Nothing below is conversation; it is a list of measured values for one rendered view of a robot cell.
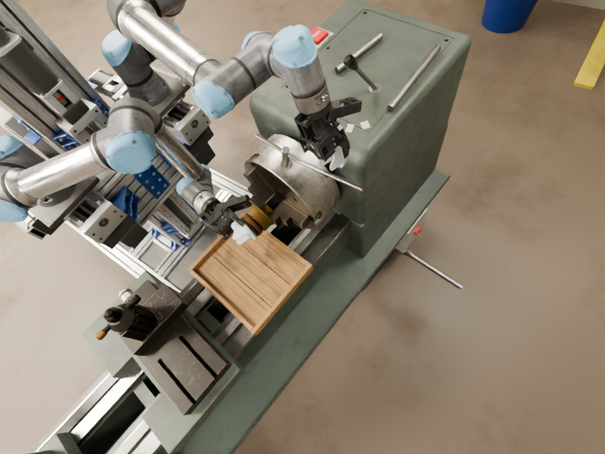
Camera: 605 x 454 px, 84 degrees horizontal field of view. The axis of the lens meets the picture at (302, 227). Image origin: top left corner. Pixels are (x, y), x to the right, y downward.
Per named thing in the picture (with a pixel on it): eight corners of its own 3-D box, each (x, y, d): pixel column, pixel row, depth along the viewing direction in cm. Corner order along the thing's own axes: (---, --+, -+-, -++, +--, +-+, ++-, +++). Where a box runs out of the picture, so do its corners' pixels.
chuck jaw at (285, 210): (290, 190, 109) (318, 209, 104) (293, 198, 113) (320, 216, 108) (267, 215, 106) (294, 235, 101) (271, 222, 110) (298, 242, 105)
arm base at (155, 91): (125, 101, 134) (109, 80, 125) (151, 76, 138) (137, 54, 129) (150, 113, 128) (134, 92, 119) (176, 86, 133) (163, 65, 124)
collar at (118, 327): (125, 298, 100) (119, 295, 97) (140, 315, 97) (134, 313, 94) (103, 320, 98) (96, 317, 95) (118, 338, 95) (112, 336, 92)
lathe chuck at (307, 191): (266, 172, 132) (257, 123, 102) (329, 222, 126) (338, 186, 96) (250, 188, 130) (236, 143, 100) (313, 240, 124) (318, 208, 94)
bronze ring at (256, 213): (255, 194, 108) (235, 214, 106) (275, 209, 104) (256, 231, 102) (262, 207, 116) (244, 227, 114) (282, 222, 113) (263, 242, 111)
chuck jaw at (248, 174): (275, 182, 113) (254, 155, 106) (284, 184, 109) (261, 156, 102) (253, 206, 110) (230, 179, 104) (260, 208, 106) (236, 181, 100)
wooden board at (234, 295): (246, 216, 136) (242, 212, 132) (313, 268, 121) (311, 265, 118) (191, 273, 129) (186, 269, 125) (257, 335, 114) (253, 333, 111)
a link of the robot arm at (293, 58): (289, 18, 64) (319, 24, 59) (306, 70, 73) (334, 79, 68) (258, 42, 63) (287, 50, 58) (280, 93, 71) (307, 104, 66)
